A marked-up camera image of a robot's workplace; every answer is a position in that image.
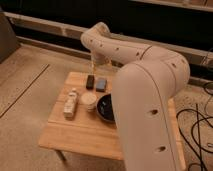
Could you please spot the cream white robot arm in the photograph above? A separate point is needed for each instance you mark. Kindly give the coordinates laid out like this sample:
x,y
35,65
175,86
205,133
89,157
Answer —
x,y
141,89

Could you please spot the blue rectangular sponge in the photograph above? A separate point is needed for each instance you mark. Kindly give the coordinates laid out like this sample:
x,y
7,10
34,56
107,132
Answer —
x,y
101,84

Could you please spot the black rectangular block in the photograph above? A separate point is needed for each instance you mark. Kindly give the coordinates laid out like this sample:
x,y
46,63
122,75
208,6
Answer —
x,y
90,82

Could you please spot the black bowl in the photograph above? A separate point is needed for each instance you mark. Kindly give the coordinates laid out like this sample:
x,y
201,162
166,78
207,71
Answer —
x,y
104,108

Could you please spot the white paper cup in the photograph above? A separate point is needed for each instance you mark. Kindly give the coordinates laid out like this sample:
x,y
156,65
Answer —
x,y
89,100

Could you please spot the small white plastic bottle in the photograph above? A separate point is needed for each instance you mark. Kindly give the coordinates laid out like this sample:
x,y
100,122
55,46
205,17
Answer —
x,y
70,104

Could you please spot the wooden folding table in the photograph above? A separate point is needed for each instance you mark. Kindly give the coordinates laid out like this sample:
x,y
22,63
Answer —
x,y
87,134

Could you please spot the metal table leg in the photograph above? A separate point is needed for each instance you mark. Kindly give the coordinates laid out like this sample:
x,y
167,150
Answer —
x,y
60,155

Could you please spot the dark grey cabinet corner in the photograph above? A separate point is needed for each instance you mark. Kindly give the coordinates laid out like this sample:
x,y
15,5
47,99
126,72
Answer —
x,y
8,40

